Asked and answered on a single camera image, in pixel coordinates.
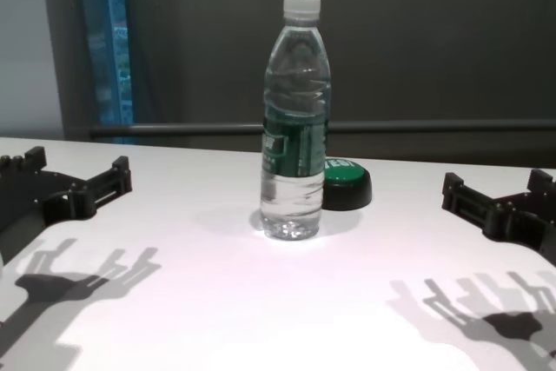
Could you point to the grey wall handrail bar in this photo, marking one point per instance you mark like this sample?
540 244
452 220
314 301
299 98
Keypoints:
195 130

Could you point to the clear water bottle green label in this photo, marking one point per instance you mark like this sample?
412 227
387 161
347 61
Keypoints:
295 149

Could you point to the blue window frame strip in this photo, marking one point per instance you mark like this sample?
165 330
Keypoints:
115 62

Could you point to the green YES push button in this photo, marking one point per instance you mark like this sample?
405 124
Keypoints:
347 188

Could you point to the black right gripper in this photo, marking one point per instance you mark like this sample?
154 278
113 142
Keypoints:
534 223

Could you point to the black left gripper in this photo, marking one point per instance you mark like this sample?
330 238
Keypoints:
26 201

